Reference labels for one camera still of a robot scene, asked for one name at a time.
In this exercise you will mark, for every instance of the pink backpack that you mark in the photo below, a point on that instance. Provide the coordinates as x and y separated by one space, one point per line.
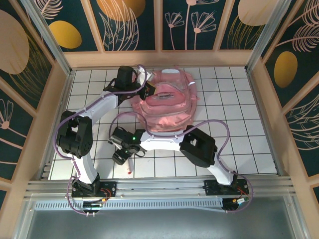
167 112

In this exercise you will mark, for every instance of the red marker pen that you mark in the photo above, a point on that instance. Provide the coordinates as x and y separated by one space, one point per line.
130 168

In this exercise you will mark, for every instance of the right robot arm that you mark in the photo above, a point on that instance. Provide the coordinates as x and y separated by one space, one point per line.
162 142

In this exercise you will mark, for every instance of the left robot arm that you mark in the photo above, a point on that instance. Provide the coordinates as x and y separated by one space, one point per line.
99 109

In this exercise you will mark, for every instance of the grey metal sheet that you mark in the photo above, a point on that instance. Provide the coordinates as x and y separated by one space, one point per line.
159 224

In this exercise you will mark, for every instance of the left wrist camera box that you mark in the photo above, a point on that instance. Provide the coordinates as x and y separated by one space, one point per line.
145 74

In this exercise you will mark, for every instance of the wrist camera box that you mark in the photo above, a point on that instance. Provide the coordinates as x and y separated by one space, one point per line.
115 142
145 74

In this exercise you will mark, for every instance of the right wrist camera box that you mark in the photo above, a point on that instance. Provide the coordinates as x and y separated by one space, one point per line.
115 142

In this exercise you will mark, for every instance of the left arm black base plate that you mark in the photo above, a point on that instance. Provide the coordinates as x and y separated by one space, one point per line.
109 186

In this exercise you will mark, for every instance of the aluminium mounting rail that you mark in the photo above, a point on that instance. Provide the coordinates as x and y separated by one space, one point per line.
162 186

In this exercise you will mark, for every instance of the aluminium side rail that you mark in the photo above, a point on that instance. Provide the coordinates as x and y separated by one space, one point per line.
257 99
64 97

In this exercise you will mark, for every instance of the aluminium frame post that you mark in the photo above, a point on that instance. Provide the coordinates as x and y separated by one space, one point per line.
47 37
266 32

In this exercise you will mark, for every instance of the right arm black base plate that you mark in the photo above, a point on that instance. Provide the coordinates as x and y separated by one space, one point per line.
211 186

